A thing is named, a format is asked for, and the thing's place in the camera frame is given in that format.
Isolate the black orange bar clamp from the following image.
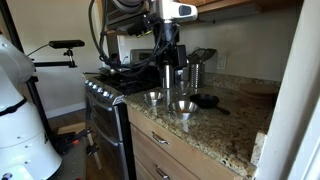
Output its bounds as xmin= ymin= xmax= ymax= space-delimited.
xmin=51 ymin=128 xmax=103 ymax=171

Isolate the black stereo camera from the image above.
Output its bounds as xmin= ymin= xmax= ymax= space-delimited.
xmin=48 ymin=39 xmax=86 ymax=50

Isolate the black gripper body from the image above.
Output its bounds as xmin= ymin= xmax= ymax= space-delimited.
xmin=162 ymin=20 xmax=183 ymax=48

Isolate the steel frying pan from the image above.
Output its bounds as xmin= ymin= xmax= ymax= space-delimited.
xmin=82 ymin=66 xmax=126 ymax=77

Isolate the small silver bowl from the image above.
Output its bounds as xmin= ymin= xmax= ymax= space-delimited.
xmin=143 ymin=91 xmax=165 ymax=107

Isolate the steel range hood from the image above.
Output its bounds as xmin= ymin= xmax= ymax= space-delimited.
xmin=105 ymin=0 xmax=152 ymax=34

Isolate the white wall outlet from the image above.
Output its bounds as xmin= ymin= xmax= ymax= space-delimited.
xmin=216 ymin=52 xmax=229 ymax=71

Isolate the black cast iron skillet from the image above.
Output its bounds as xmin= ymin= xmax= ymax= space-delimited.
xmin=189 ymin=93 xmax=231 ymax=116

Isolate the black camera stand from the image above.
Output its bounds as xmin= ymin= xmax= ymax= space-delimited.
xmin=0 ymin=0 xmax=78 ymax=141

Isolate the black kitchen utensil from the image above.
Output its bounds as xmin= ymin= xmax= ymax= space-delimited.
xmin=187 ymin=48 xmax=204 ymax=65
xmin=199 ymin=47 xmax=218 ymax=64

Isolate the large silver bowl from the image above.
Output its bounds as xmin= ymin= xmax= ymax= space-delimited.
xmin=168 ymin=100 xmax=200 ymax=121

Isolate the stainless steel gas range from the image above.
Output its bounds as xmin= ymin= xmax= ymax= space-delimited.
xmin=83 ymin=48 xmax=162 ymax=180

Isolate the metal drawer handle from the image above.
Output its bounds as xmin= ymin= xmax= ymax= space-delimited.
xmin=151 ymin=131 xmax=170 ymax=146
xmin=155 ymin=164 xmax=172 ymax=180

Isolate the tall steel canister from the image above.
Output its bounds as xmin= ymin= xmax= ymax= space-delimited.
xmin=161 ymin=68 xmax=175 ymax=90

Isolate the black cable bundle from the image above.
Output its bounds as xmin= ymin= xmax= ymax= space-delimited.
xmin=87 ymin=0 xmax=182 ymax=80

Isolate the steel utensil holder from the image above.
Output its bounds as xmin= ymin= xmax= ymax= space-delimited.
xmin=189 ymin=62 xmax=206 ymax=89

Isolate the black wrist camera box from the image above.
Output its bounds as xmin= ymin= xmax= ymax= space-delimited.
xmin=127 ymin=14 xmax=156 ymax=39

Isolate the wooden base cabinet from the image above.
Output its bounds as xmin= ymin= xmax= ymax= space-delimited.
xmin=126 ymin=105 xmax=245 ymax=180

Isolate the thin black camera cable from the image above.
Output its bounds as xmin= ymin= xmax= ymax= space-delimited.
xmin=26 ymin=43 xmax=51 ymax=58

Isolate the wooden wall cabinet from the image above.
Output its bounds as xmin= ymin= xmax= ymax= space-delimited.
xmin=96 ymin=0 xmax=305 ymax=25

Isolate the round wooden board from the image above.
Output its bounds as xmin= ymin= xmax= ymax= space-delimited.
xmin=239 ymin=82 xmax=280 ymax=96
xmin=241 ymin=93 xmax=278 ymax=103

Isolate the light plywood piece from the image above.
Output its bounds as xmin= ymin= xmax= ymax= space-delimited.
xmin=56 ymin=121 xmax=87 ymax=136

